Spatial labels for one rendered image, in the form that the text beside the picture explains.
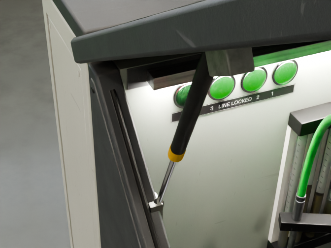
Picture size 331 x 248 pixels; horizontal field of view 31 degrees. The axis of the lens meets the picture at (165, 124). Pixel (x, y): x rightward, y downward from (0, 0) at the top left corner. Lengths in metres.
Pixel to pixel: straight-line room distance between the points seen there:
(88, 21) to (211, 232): 0.51
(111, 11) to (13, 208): 1.94
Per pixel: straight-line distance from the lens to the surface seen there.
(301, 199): 1.11
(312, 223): 1.15
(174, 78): 0.88
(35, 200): 2.79
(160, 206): 0.84
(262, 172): 1.14
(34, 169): 2.96
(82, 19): 0.90
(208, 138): 1.02
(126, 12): 0.92
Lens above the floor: 1.90
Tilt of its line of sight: 36 degrees down
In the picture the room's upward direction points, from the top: 1 degrees clockwise
